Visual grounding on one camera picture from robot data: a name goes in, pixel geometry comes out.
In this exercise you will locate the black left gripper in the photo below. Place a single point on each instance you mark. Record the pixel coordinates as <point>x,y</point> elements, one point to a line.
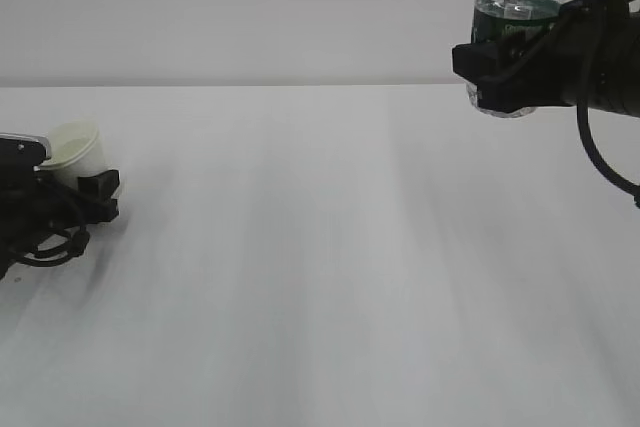
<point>45,224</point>

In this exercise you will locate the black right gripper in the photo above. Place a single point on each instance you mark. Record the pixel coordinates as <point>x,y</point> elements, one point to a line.
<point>520,75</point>

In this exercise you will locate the white paper cup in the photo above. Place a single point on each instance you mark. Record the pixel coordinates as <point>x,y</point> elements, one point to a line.
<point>76,152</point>

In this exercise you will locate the clear water bottle green label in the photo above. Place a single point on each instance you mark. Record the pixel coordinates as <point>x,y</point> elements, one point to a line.
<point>515,22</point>

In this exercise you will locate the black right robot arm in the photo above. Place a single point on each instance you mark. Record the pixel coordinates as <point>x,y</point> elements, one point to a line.
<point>512,66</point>

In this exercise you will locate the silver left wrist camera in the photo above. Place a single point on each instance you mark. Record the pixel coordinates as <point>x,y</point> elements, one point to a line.
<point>24,151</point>

